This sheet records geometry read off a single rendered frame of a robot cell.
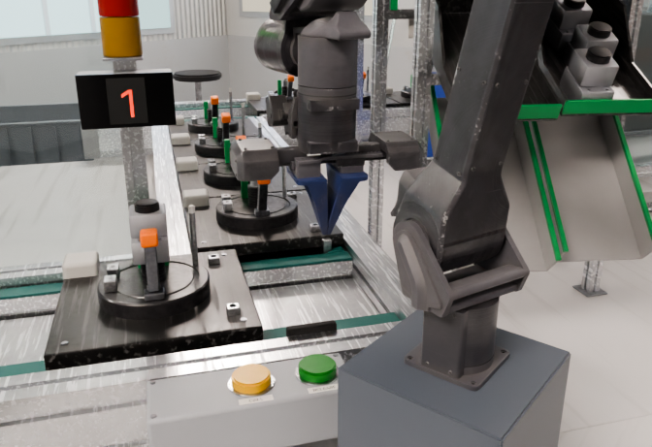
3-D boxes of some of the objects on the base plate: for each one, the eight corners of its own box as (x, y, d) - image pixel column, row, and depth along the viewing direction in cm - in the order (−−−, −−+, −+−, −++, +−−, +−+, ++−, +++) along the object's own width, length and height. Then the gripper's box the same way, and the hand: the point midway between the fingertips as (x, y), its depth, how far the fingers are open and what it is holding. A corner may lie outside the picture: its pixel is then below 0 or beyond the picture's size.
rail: (455, 403, 78) (462, 326, 75) (-467, 570, 56) (-521, 470, 53) (437, 378, 83) (441, 304, 80) (-417, 522, 61) (-463, 428, 58)
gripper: (235, 93, 56) (241, 254, 62) (429, 86, 61) (419, 236, 66) (226, 82, 62) (232, 231, 67) (405, 77, 67) (398, 215, 72)
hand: (325, 203), depth 66 cm, fingers closed
